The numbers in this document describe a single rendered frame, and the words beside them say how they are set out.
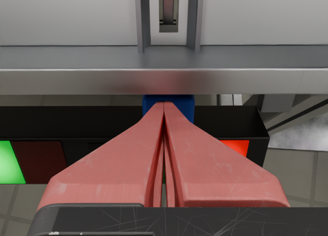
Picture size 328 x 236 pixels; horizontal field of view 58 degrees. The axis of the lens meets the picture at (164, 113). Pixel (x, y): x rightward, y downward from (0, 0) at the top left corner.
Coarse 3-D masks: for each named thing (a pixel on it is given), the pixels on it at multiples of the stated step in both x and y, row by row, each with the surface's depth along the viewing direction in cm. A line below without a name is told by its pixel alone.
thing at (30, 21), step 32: (0, 0) 12; (32, 0) 12; (64, 0) 12; (96, 0) 12; (128, 0) 12; (192, 0) 12; (224, 0) 12; (256, 0) 12; (288, 0) 12; (320, 0) 12; (0, 32) 13; (32, 32) 13; (64, 32) 13; (96, 32) 13; (128, 32) 13; (160, 32) 13; (192, 32) 12; (224, 32) 13; (256, 32) 13; (288, 32) 13; (320, 32) 13
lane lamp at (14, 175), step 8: (0, 144) 17; (8, 144) 17; (0, 152) 18; (8, 152) 18; (0, 160) 18; (8, 160) 18; (16, 160) 18; (0, 168) 18; (8, 168) 18; (16, 168) 18; (0, 176) 19; (8, 176) 19; (16, 176) 19
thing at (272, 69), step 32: (0, 64) 11; (32, 64) 11; (64, 64) 11; (96, 64) 11; (128, 64) 11; (160, 64) 11; (192, 64) 11; (224, 64) 11; (256, 64) 11; (288, 64) 11; (320, 64) 11
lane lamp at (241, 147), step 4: (220, 140) 17; (224, 140) 17; (228, 140) 17; (232, 140) 17; (236, 140) 17; (240, 140) 17; (244, 140) 17; (248, 140) 17; (228, 144) 17; (232, 144) 17; (236, 144) 17; (240, 144) 17; (244, 144) 17; (232, 148) 18; (236, 148) 18; (240, 148) 18; (244, 148) 18; (240, 152) 18; (244, 152) 18; (244, 156) 18
